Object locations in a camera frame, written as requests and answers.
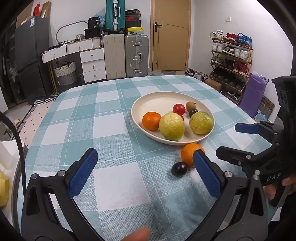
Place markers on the black refrigerator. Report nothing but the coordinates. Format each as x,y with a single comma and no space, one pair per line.
31,40

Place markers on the purple bag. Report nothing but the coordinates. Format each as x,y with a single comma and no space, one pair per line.
253,94

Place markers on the person's left hand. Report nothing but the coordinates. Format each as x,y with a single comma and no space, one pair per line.
142,234

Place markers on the brown longan fruit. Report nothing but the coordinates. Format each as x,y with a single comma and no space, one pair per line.
190,106

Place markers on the large yellow-green guava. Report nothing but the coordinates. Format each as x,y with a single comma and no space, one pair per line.
201,123

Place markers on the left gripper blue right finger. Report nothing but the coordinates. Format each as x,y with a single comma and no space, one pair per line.
240,210

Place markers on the orange tangerine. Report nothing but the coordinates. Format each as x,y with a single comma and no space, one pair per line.
187,153
151,121

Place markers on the cream oval plate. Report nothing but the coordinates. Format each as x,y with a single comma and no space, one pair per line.
162,103

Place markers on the beige suitcase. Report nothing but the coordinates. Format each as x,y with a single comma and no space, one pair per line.
114,56

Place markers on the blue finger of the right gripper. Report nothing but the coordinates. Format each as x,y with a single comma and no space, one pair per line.
249,162
269,131

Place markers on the teal suitcase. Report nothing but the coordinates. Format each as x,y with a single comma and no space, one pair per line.
115,16

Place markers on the woven laundry basket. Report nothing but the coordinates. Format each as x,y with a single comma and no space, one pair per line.
66,74

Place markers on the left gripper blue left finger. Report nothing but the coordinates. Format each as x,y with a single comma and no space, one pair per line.
49,210

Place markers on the stacked shoe boxes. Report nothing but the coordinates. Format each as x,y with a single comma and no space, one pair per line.
133,24

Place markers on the silver suitcase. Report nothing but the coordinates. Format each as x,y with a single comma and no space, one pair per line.
136,55

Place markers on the person's right hand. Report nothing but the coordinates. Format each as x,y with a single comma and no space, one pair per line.
270,190

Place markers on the wooden shoe rack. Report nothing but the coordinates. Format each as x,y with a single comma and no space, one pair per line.
231,62

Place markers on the yellow guava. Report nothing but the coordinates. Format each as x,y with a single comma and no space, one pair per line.
172,126

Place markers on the dark purple plum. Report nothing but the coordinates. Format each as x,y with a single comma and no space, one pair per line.
179,169

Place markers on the white drawer desk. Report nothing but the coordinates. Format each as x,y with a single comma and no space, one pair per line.
88,56

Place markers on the wooden door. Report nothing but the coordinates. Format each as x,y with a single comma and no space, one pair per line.
170,35

